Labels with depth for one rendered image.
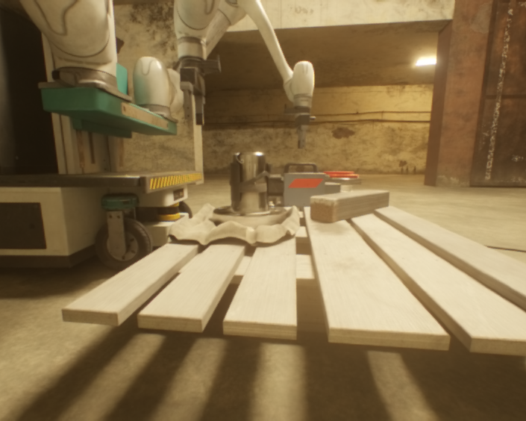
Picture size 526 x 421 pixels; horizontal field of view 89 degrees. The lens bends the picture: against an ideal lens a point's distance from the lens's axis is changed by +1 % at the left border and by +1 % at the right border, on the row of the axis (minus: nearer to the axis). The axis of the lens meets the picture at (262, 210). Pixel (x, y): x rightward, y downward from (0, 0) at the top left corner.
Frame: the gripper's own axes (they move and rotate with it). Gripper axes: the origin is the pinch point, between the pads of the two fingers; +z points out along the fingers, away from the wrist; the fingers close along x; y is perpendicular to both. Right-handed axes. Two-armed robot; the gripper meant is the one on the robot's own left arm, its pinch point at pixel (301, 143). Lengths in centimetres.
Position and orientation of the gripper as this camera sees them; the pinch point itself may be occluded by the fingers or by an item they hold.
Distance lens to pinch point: 141.0
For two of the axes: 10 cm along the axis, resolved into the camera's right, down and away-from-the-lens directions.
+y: 10.0, -0.1, 0.6
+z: 0.0, 9.9, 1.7
